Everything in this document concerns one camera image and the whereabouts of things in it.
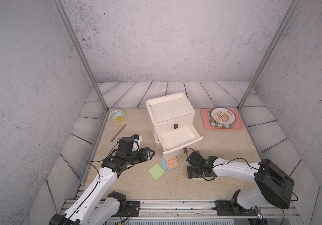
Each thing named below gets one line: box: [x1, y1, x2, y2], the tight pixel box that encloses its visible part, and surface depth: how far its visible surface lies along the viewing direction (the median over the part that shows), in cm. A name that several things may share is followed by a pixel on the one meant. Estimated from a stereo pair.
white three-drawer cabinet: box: [145, 92, 204, 159], surface depth 88 cm
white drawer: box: [154, 124, 204, 159], surface depth 88 cm
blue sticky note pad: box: [160, 157, 168, 171], surface depth 91 cm
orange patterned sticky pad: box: [165, 155, 180, 170], surface depth 91 cm
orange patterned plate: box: [210, 107, 237, 126], surface depth 117 cm
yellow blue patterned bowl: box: [108, 109, 125, 122], surface depth 117 cm
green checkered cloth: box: [206, 111, 233, 129], surface depth 110 cm
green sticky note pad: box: [147, 162, 166, 181], surface depth 89 cm
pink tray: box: [200, 108, 244, 130], surface depth 113 cm
